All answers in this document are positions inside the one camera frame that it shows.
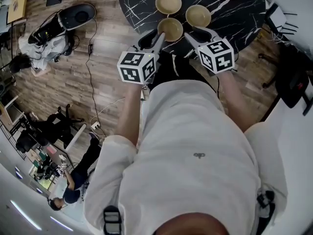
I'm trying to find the person's black trousers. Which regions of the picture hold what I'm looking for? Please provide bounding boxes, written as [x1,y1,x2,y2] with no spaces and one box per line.
[148,50,218,94]

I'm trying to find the black gray shoulder strap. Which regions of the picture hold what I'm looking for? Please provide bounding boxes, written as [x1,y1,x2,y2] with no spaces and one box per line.
[102,205,123,235]
[256,189,277,230]

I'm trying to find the person's face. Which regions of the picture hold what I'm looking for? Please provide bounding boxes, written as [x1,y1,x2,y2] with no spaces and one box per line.
[153,211,230,235]

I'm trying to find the light wooden desk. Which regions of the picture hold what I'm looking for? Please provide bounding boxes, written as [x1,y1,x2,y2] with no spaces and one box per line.
[6,0,30,24]

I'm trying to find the person's right forearm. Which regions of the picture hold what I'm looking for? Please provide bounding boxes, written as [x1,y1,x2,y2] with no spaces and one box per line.
[217,71,258,133]

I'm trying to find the black floor cable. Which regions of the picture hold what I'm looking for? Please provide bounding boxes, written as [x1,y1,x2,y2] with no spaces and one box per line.
[84,16,108,137]

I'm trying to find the white router black antennas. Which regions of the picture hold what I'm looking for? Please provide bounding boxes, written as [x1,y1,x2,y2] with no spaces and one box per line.
[265,2,299,35]

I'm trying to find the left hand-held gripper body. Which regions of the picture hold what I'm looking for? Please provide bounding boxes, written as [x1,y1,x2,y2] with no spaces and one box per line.
[116,45,162,84]

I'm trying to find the person's left forearm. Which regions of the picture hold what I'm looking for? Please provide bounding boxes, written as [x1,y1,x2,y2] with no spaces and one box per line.
[114,81,145,147]

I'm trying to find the gray black floor robot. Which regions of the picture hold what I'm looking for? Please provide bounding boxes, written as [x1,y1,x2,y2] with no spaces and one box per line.
[27,3,97,48]

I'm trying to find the person's white shirt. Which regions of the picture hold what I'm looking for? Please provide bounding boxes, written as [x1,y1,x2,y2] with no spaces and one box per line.
[83,79,289,235]

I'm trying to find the white cable bundle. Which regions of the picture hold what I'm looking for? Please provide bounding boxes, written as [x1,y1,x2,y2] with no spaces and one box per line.
[268,25,287,45]

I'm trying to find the black office chair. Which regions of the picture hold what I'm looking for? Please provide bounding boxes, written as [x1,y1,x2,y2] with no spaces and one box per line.
[259,45,313,117]
[31,104,85,146]

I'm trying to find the tan bowl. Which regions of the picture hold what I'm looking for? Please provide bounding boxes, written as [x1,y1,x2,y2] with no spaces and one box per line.
[157,18,184,43]
[185,4,212,28]
[155,0,182,15]

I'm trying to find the round black marble table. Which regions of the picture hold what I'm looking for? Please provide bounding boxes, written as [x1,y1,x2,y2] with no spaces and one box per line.
[117,0,267,60]

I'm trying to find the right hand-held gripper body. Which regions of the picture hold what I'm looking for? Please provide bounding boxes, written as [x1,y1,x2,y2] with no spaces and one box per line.
[197,38,236,75]

